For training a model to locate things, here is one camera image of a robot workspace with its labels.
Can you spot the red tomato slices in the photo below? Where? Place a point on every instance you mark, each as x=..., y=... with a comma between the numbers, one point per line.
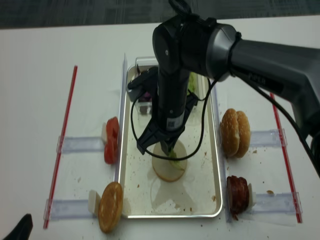
x=111, y=140

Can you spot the white pusher block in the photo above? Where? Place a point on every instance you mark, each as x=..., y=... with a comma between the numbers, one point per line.
x=104, y=133
x=93, y=202
x=252, y=197

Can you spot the clear left front pusher track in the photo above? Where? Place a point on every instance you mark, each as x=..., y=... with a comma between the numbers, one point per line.
x=57, y=209

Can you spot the green lettuce in container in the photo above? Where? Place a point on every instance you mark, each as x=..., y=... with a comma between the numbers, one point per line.
x=192, y=82

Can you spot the metal baking tray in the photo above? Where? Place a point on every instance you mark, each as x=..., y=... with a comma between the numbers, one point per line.
x=198, y=193

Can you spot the clear right rear pusher track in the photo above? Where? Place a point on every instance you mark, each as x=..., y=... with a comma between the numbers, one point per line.
x=274, y=138

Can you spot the toasted bun slice left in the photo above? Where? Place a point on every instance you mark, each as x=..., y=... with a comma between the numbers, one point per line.
x=110, y=207

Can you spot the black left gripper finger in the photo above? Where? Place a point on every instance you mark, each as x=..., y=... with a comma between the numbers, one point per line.
x=22, y=230

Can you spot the white left front pusher block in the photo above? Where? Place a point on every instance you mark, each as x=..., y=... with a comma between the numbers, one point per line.
x=93, y=202

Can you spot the red guide strip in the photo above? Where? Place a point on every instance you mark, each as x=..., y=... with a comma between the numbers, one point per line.
x=287, y=165
x=58, y=155

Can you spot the white left rear pusher block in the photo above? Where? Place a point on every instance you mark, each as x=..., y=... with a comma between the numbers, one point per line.
x=104, y=133

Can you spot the clear left rear pusher track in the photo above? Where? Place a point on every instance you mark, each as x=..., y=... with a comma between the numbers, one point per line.
x=67, y=144

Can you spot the brown meat patties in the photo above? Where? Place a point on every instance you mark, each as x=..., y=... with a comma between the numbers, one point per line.
x=238, y=195

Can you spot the clear pusher track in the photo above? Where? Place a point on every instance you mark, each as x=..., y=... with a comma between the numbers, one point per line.
x=284, y=203
x=57, y=209
x=67, y=144
x=274, y=138

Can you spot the red left guide strip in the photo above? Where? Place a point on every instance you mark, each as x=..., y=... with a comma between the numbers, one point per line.
x=58, y=155

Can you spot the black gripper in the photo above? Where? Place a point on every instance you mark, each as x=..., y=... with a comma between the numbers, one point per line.
x=153, y=134

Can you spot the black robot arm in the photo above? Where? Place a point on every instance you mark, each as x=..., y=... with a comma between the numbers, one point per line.
x=246, y=61

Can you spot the purple cabbage leaves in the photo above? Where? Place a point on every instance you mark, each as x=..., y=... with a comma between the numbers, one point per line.
x=149, y=78

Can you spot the white right front pusher block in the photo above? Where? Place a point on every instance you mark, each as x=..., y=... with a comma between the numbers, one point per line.
x=252, y=197

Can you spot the clear right front pusher track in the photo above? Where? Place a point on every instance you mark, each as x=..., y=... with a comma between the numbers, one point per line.
x=284, y=203

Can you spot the sesame bun tops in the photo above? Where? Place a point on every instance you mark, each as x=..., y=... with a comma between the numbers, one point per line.
x=236, y=133

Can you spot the clear plastic salad container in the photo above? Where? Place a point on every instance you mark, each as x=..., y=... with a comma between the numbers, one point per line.
x=144, y=108

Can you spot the red right guide strip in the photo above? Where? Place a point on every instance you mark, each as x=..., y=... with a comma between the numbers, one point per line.
x=287, y=165

